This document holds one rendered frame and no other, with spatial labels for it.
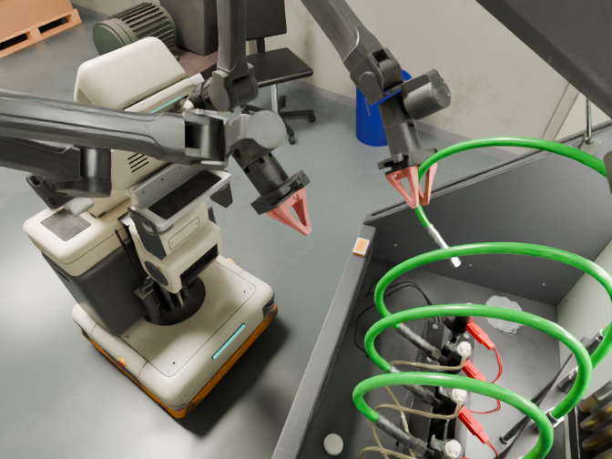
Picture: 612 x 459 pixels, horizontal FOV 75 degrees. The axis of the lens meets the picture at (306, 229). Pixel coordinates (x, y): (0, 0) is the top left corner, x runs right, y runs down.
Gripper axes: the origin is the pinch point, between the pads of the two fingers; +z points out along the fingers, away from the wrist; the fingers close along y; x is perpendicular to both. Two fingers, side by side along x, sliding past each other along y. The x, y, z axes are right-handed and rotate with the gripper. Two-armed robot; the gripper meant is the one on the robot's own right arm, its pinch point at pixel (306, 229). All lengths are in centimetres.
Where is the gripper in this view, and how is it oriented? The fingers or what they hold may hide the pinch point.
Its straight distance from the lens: 70.1
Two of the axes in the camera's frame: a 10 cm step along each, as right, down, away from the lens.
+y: 5.6, -1.8, -8.0
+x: 6.0, -5.8, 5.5
